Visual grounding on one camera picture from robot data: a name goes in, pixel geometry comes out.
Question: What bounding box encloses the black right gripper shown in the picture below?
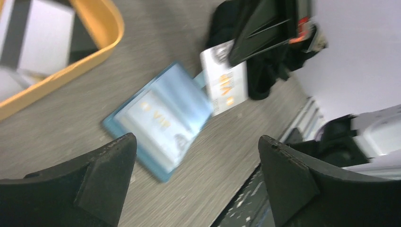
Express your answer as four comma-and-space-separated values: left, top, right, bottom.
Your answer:
228, 0, 314, 66

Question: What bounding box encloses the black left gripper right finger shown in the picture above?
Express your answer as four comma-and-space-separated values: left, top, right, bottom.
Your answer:
258, 135, 401, 227

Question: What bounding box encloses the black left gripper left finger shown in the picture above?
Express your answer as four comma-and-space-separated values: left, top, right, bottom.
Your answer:
0, 133, 137, 227

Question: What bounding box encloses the silver VIP card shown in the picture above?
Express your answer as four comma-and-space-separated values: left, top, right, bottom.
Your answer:
200, 40, 248, 116
116, 91, 195, 173

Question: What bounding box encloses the blue leather card holder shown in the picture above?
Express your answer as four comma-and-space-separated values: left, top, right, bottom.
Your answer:
102, 61, 212, 183

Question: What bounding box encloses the orange oval plastic tray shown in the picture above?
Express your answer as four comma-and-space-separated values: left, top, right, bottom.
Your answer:
0, 0, 124, 119

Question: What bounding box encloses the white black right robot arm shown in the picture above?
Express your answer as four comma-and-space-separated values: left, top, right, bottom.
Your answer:
227, 0, 401, 179

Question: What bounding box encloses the white striped card leftover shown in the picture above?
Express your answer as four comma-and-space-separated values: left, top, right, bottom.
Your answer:
0, 0, 76, 76

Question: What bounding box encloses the black t-shirt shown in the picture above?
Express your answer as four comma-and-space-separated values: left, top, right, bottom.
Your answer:
205, 0, 328, 100

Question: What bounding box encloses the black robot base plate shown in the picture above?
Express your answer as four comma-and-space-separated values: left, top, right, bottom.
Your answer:
211, 165, 275, 227

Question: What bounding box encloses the aluminium frame rail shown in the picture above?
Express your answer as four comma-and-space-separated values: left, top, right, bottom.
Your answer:
279, 97, 326, 142

